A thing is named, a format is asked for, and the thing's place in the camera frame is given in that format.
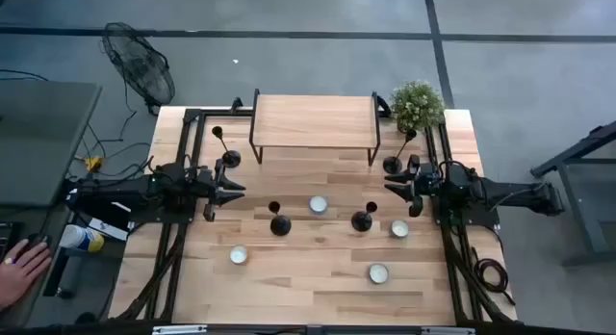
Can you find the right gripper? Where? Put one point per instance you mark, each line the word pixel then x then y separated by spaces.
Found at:
pixel 428 181

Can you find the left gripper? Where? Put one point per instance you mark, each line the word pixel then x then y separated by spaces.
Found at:
pixel 204 186

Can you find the tall black candlestick holder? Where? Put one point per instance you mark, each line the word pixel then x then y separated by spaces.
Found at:
pixel 231 158
pixel 392 165

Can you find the short black candlestick holder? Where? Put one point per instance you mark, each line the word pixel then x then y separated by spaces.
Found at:
pixel 361 222
pixel 280 225

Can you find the orange patterned candle tin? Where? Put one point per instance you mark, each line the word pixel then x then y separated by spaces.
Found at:
pixel 238 254

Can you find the blue patterned candle tin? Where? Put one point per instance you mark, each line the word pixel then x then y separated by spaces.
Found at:
pixel 318 204
pixel 399 228

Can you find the red patterned candle tin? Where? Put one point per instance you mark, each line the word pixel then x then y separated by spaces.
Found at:
pixel 378 273

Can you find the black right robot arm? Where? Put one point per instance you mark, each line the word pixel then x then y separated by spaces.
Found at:
pixel 500 193

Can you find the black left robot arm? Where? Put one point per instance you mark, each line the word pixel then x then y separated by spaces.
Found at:
pixel 120 193

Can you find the green potted plant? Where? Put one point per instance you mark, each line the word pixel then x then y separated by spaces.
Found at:
pixel 416 106

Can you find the black clamp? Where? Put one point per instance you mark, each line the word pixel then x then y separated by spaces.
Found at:
pixel 384 106
pixel 237 105

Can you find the yellow power plug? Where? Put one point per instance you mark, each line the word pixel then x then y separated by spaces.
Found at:
pixel 94 163

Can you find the black floor fan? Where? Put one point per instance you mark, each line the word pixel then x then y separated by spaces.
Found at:
pixel 139 68

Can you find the white canister yellow lid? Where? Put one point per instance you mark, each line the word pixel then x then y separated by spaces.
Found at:
pixel 79 237

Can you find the grey metal stand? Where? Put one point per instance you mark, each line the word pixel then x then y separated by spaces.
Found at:
pixel 582 210

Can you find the black computer mouse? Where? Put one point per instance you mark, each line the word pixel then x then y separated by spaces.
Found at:
pixel 41 239

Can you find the grey desk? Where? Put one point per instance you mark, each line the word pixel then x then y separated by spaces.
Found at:
pixel 38 142

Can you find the black keyboard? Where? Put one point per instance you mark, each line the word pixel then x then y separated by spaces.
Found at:
pixel 9 234

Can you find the person's hand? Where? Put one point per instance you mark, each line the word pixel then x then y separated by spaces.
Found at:
pixel 21 277

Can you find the wooden shelf riser black frame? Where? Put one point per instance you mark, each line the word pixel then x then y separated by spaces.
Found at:
pixel 313 121

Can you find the silver metal bracket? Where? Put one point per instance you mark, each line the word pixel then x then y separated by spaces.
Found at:
pixel 178 329
pixel 447 331

